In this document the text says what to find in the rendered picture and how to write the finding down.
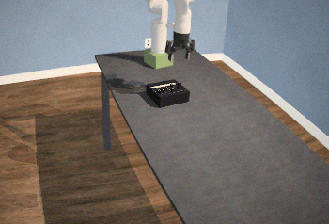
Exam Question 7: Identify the black lighting desk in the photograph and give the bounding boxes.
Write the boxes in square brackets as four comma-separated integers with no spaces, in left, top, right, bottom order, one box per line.
[146,79,190,107]

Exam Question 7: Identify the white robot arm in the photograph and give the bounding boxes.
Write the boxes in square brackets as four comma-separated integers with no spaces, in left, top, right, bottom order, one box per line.
[147,0,194,54]

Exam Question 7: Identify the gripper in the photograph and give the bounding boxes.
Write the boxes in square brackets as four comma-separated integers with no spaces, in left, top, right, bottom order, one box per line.
[164,32,195,62]

